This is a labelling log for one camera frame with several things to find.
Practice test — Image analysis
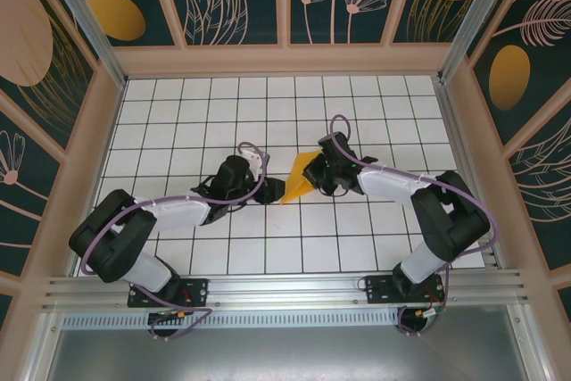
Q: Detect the aluminium frame post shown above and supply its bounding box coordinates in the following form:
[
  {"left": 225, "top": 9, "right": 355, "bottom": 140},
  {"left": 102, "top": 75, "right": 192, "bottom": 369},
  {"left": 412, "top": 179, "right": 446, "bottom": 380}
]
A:
[
  {"left": 35, "top": 0, "right": 129, "bottom": 87},
  {"left": 435, "top": 0, "right": 534, "bottom": 84}
]

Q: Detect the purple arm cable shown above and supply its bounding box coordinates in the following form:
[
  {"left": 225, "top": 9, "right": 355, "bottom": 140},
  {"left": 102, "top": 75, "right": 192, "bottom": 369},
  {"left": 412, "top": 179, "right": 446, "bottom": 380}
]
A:
[
  {"left": 328, "top": 113, "right": 500, "bottom": 337},
  {"left": 79, "top": 142, "right": 271, "bottom": 342}
]

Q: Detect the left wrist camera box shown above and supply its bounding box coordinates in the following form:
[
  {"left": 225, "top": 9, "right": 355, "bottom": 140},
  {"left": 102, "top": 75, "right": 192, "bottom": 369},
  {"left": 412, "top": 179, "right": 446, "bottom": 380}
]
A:
[{"left": 240, "top": 151, "right": 264, "bottom": 176}]

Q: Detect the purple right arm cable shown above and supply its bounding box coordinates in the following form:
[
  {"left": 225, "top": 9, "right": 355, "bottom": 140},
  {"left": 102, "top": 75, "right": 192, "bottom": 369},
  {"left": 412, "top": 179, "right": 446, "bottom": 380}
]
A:
[{"left": 328, "top": 113, "right": 500, "bottom": 337}]

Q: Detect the grey metal sheet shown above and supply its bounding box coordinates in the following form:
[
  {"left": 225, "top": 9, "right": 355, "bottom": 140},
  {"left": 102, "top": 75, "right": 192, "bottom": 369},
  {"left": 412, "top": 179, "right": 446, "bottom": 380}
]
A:
[{"left": 26, "top": 309, "right": 550, "bottom": 381}]

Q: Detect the slotted grey cable duct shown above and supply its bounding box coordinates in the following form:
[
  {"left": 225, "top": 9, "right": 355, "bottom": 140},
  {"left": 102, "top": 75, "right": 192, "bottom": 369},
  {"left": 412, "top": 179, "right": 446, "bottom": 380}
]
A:
[{"left": 62, "top": 307, "right": 402, "bottom": 329}]

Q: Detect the yellow square paper sheet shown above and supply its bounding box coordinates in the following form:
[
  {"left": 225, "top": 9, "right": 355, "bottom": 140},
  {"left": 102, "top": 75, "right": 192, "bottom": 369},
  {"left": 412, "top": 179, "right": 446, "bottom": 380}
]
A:
[{"left": 278, "top": 151, "right": 323, "bottom": 206}]

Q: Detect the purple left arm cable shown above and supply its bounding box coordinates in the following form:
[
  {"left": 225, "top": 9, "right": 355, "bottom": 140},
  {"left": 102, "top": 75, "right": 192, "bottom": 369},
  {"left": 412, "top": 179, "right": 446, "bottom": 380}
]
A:
[{"left": 79, "top": 142, "right": 271, "bottom": 342}]

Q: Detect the aluminium side rail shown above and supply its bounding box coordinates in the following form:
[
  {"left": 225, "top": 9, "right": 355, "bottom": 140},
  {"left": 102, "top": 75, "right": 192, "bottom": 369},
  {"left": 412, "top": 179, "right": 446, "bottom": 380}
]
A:
[{"left": 434, "top": 77, "right": 508, "bottom": 271}]

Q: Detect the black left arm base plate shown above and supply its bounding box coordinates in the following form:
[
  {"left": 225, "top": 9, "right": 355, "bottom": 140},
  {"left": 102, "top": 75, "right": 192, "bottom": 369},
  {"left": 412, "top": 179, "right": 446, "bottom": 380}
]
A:
[{"left": 127, "top": 277, "right": 211, "bottom": 309}]

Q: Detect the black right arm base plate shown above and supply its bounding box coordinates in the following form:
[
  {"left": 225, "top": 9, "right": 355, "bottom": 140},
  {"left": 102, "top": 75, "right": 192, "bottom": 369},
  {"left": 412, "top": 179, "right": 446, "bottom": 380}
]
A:
[{"left": 364, "top": 273, "right": 447, "bottom": 304}]

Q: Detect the long aluminium mounting rail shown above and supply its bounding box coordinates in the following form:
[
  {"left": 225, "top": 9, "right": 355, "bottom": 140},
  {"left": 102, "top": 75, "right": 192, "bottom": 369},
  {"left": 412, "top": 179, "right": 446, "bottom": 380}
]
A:
[{"left": 42, "top": 268, "right": 532, "bottom": 311}]

